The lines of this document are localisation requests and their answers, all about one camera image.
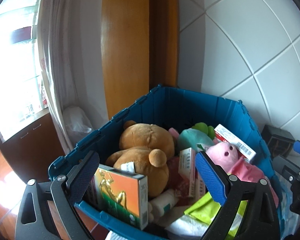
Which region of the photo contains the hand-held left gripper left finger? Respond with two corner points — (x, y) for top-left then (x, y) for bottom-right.
(14, 150), (100, 240)

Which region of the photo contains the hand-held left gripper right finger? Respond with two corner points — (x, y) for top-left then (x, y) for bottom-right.
(195, 151), (280, 240)

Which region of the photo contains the long pink-white medicine box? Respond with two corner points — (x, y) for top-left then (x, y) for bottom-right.
(178, 148), (198, 198)

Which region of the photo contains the green wet wipes pack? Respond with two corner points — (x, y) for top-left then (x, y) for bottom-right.
(184, 192), (248, 239)

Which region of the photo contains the orange and green box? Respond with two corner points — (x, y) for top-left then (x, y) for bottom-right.
(91, 164), (149, 230)

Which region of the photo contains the wide red-white medicine box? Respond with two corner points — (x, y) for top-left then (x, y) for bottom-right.
(214, 124), (257, 163)

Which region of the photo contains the white pill bottle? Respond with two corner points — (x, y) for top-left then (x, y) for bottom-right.
(149, 189), (180, 217)

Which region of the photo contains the white tissue pack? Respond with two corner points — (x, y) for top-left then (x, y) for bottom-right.
(165, 214), (208, 239)

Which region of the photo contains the blue plastic crate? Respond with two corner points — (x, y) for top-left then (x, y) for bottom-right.
(49, 85), (282, 240)

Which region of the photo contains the black gift box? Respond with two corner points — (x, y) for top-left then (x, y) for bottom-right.
(261, 124), (296, 159)

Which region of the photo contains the pink pig plush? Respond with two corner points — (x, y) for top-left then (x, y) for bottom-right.
(205, 141), (279, 205)

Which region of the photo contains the teal plush toy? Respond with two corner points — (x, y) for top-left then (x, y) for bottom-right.
(177, 128), (215, 153)

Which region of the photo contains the green plush toy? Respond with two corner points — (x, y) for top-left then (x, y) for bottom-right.
(191, 122), (217, 138)

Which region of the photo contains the white plastic bag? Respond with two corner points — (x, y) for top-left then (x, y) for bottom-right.
(62, 106), (94, 150)

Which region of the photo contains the dark wooden cabinet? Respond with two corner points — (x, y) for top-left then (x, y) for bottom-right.
(0, 112), (68, 188)

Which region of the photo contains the brown teddy bear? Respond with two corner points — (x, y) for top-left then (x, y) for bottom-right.
(105, 120), (175, 197)

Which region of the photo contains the window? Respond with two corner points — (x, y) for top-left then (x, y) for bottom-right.
(0, 0), (49, 140)

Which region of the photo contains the white curtain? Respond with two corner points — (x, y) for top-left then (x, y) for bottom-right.
(37, 0), (108, 153)

